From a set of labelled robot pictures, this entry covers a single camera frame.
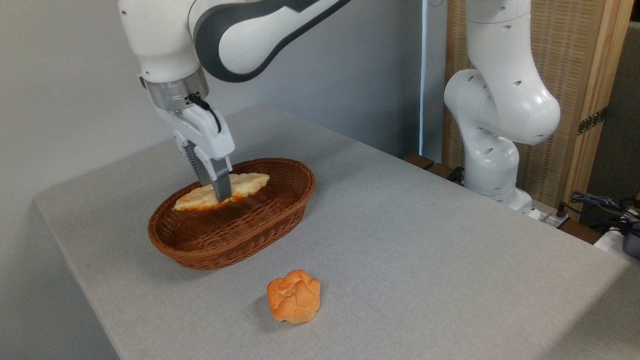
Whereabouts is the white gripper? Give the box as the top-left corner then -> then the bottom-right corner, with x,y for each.
153,102 -> 236,204

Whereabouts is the long pale bread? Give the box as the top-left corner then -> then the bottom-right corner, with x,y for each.
173,172 -> 271,212

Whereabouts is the round orange bread roll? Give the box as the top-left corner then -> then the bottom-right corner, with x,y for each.
266,269 -> 322,325

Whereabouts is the brown wicker basket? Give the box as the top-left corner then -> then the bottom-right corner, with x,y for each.
147,157 -> 316,271

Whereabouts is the white vertical pole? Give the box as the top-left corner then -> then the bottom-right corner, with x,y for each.
419,0 -> 432,157

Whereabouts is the wooden rattan folding screen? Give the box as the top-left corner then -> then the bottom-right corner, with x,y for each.
442,0 -> 635,222

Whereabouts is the metal screen hinge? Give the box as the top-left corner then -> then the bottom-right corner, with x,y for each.
577,106 -> 609,136

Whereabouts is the grey device with white base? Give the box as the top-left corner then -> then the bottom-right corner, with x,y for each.
593,226 -> 640,267

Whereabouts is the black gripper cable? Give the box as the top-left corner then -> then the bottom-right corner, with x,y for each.
186,94 -> 222,134

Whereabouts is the black cable bundle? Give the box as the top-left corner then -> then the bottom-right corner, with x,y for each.
569,190 -> 640,237

